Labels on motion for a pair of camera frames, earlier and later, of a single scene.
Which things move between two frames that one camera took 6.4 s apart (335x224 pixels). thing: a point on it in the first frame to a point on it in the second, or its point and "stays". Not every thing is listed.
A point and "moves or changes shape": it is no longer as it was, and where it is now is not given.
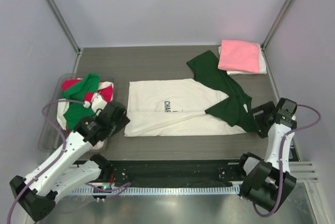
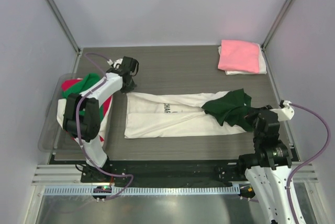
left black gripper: [123, 121] to [130, 88]
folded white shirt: [263, 69] stays
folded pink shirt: [241, 56] stays
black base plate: [213, 172] stays
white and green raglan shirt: [212, 103] moves or changes shape
